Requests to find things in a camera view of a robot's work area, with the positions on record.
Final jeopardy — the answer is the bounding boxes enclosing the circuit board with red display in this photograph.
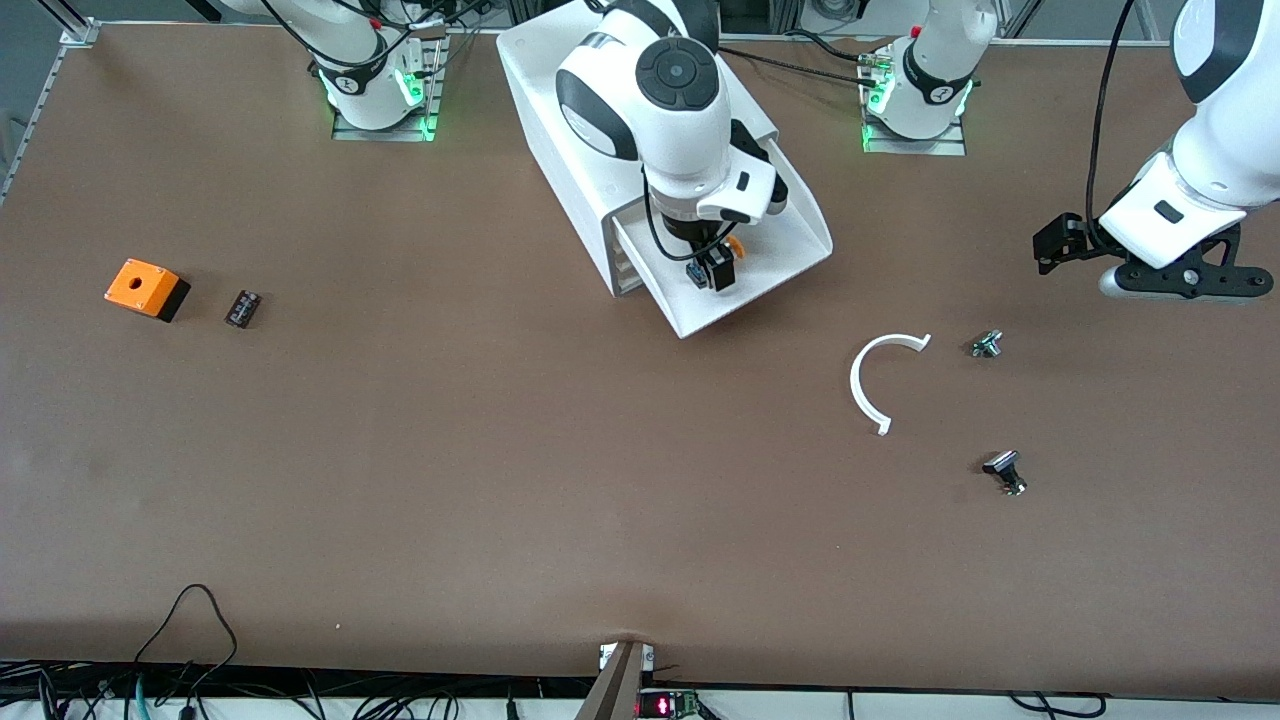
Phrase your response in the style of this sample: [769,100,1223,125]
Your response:
[637,688,701,719]

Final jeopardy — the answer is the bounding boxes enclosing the white C-shaped ring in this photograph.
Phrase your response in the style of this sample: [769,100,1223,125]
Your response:
[850,333,933,437]

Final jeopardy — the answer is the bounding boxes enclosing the orange mushroom push button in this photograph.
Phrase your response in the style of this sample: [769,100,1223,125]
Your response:
[685,235,747,291]

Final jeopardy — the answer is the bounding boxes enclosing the grey camera mount bar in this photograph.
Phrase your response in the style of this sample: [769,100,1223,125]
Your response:
[575,640,656,720]

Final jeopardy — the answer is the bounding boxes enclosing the orange black button box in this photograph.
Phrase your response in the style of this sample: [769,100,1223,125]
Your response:
[104,258,192,324]

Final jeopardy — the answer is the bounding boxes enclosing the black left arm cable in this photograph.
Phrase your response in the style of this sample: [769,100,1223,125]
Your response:
[1085,0,1141,251]

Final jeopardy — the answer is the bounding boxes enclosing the white drawer cabinet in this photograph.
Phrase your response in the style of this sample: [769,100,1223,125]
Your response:
[497,0,781,298]

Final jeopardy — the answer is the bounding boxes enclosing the metal frame corner bracket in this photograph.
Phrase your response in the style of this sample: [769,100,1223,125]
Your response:
[0,18,101,206]

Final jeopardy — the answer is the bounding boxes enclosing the thin black cable loop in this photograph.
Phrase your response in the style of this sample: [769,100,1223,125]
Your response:
[133,584,239,701]

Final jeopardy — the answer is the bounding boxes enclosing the ribbed metal base plate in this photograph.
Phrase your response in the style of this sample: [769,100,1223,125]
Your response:
[862,40,968,157]
[332,25,446,142]

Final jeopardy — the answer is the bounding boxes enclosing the black cable behind cabinet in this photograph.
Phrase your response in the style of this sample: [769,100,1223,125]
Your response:
[720,45,873,86]

